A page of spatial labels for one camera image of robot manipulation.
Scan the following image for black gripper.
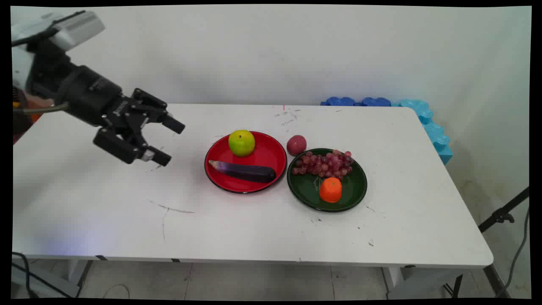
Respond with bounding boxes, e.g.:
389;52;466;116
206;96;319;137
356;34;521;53
28;40;186;167

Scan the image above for purple eggplant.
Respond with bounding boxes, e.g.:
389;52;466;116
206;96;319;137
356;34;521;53
208;160;277;184

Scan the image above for green apple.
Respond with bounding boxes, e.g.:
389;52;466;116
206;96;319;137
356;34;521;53
228;130;256;158

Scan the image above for orange brown object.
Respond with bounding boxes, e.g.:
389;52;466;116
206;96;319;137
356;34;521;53
12;86;56;144

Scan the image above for red plate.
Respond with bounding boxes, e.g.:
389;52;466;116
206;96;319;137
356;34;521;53
204;131;288;194

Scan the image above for white table leg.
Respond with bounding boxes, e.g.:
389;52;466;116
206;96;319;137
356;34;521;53
66;259;93;295

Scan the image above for red potato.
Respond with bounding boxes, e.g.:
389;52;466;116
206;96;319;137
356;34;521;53
286;135;307;157

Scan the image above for red grape bunch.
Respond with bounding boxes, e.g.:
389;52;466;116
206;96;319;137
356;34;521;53
290;149;354;180

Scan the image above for orange fruit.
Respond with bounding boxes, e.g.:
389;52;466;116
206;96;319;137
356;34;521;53
319;177;343;203

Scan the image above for dark blue foam mat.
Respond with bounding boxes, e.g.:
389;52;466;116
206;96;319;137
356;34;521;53
320;97;392;107

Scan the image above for dark green plate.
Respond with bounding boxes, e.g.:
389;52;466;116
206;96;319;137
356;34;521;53
287;148;368;212

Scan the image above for light blue foam mat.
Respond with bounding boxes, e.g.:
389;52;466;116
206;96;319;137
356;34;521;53
390;99;454;165

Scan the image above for black tripod stand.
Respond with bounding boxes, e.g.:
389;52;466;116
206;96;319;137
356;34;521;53
478;186;530;233

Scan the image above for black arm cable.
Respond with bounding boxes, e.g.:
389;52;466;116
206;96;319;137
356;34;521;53
12;102;69;115

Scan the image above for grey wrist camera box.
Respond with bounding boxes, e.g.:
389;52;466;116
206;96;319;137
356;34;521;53
50;10;105;52

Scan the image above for black floor cable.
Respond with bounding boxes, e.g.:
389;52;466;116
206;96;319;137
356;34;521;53
11;252;75;299

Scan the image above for grey hanging cable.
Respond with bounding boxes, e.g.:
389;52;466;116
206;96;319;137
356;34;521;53
495;207;531;298

